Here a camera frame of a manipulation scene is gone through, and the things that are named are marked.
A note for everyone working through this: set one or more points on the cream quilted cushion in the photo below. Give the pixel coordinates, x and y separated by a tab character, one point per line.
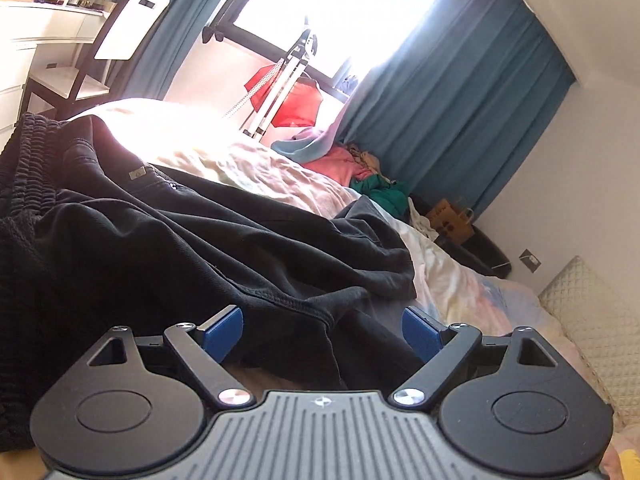
595	320

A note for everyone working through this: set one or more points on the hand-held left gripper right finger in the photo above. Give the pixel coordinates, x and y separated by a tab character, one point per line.
420	332

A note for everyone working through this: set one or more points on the green cloth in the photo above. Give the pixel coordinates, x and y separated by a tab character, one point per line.
385	192

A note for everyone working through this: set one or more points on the teal curtain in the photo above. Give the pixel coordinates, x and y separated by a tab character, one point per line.
465	90
185	15

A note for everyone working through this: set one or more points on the brown paper bag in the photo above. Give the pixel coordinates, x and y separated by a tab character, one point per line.
450	222

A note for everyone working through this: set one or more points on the wall socket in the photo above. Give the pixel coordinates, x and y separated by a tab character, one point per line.
530	260

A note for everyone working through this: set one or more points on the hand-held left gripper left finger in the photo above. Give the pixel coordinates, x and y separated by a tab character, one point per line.
222	332

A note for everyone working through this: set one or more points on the beige cloth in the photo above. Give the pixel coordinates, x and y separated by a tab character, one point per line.
365	157

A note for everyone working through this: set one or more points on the black pants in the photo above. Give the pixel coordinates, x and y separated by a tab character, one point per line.
175	240

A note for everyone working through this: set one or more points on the white garment steamer stand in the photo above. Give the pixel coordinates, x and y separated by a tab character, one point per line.
280	90

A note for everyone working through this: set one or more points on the black basket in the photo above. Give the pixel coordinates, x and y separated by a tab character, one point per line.
482	252

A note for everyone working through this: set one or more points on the pastel bed sheet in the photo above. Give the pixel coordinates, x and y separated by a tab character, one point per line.
280	170

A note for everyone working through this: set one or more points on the pink cloth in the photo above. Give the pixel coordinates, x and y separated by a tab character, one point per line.
335	165

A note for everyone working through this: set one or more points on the red garment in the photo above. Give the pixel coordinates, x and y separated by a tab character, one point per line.
297	105

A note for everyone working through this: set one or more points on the dark-framed window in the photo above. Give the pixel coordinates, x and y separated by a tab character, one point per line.
345	5

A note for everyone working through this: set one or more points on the white vanity desk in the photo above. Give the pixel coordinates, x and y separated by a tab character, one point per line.
30	25

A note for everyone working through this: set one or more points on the white-backed dark chair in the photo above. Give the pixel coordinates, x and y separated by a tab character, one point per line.
127	25

